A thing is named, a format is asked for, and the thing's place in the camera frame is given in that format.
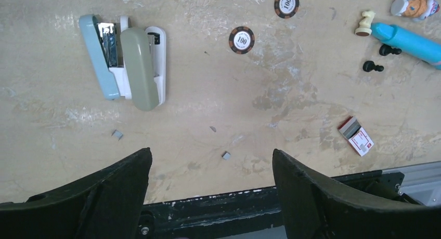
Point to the small black knob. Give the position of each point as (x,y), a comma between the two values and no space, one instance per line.
(369,66)
(387,49)

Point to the small colourful figurine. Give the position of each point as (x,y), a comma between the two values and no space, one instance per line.
(417,10)

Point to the red white staple box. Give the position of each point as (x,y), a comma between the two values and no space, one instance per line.
(356,136)

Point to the green white stapler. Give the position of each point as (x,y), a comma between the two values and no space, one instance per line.
(144,54)

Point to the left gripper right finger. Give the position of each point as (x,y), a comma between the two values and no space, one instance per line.
(316,206)

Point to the light blue stapler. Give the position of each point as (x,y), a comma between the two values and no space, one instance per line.
(101,40)

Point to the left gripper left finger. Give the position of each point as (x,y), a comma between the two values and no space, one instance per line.
(104,204)

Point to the cream chess knight piece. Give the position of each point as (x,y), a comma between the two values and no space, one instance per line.
(364,28)

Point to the blue pen tool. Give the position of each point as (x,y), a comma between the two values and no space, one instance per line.
(409,42)

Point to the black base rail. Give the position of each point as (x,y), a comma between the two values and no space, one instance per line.
(245,211)

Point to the loose poker chip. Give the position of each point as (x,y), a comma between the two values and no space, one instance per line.
(241,40)
(286,8)

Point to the small staple strip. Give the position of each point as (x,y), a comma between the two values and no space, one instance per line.
(226,155)
(119,135)

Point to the aluminium frame rail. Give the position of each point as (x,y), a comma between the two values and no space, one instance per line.
(421,182)

